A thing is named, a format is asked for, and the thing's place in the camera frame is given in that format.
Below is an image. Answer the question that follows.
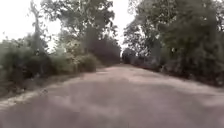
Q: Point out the brown dirt road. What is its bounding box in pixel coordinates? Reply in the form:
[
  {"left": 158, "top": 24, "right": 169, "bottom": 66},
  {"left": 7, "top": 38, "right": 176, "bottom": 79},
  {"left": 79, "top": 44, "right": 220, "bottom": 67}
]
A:
[{"left": 0, "top": 63, "right": 224, "bottom": 128}]

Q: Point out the row of trees and bushes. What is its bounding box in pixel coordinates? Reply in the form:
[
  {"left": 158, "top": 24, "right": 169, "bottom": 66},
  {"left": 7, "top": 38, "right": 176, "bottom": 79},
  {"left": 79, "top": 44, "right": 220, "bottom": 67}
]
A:
[{"left": 0, "top": 0, "right": 123, "bottom": 88}]

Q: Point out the dense wood of trees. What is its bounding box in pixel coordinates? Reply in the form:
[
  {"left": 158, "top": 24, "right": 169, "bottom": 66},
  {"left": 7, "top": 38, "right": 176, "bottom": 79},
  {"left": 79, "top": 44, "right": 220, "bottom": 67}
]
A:
[{"left": 121, "top": 0, "right": 224, "bottom": 88}]

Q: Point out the dry earth verge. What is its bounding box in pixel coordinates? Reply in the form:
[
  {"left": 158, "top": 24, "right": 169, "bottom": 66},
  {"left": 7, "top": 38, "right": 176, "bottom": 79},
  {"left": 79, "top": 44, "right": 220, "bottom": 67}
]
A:
[{"left": 0, "top": 68, "right": 101, "bottom": 101}]

